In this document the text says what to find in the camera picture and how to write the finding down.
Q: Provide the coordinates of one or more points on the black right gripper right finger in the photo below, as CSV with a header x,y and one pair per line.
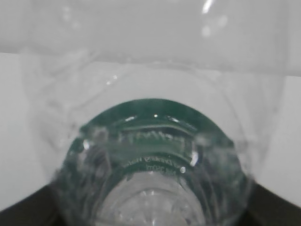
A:
x,y
268,209

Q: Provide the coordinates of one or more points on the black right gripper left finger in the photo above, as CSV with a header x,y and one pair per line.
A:
x,y
38,209

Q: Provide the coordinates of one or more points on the clear green-label water bottle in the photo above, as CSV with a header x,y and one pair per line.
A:
x,y
154,112

